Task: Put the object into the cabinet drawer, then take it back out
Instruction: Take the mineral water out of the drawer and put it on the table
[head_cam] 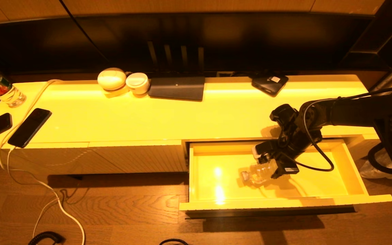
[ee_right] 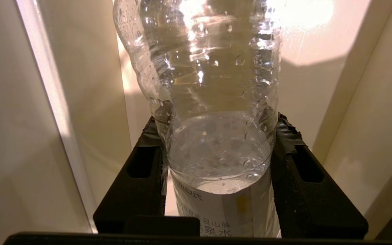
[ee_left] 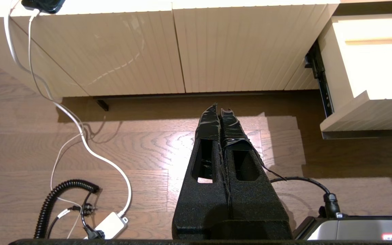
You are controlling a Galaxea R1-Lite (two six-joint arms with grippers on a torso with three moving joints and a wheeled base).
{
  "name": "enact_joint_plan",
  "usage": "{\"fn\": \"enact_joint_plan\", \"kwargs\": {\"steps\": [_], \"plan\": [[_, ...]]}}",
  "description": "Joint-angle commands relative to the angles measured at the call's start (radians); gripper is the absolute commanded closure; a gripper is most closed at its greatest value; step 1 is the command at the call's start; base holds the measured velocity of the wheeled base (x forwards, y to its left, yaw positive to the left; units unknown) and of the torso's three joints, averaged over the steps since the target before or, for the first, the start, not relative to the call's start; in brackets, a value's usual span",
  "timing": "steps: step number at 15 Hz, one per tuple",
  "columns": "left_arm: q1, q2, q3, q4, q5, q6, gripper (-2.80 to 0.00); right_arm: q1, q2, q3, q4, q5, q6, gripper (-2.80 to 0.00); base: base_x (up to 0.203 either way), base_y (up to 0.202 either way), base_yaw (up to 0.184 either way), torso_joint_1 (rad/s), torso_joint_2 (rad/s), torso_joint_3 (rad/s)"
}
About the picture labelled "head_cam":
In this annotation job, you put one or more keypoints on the clear bottle with white cap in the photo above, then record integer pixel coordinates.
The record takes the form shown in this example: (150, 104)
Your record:
(259, 173)

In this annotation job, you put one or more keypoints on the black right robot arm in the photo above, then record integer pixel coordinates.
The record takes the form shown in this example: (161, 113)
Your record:
(362, 110)

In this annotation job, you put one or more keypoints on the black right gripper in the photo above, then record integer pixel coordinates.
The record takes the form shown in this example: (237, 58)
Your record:
(284, 160)

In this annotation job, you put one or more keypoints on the dark wooden shelf unit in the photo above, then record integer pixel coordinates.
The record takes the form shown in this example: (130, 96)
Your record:
(386, 30)

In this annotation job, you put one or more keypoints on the black television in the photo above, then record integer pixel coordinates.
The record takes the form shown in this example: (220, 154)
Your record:
(182, 37)

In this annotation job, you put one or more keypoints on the dark grey flat box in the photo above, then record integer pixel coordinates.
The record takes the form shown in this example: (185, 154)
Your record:
(177, 87)

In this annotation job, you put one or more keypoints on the white egg-shaped case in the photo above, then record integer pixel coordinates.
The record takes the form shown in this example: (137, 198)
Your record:
(111, 79)

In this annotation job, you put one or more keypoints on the long white cabinet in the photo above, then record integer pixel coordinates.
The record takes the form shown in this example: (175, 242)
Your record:
(182, 115)

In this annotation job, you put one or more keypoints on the white round lidded cup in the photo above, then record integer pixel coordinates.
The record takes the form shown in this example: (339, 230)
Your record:
(137, 82)

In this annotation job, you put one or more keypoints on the black rectangular block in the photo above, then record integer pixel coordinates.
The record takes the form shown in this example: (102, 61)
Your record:
(76, 177)

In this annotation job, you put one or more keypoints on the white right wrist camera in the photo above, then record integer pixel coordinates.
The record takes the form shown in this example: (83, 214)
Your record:
(255, 152)

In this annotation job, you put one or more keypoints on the black device with white label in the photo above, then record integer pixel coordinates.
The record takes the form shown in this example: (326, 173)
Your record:
(269, 85)

